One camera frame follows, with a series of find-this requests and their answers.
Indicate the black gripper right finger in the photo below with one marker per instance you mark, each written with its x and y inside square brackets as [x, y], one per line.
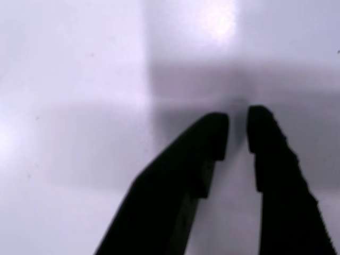
[281, 191]

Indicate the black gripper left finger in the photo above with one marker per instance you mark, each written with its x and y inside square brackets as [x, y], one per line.
[170, 191]

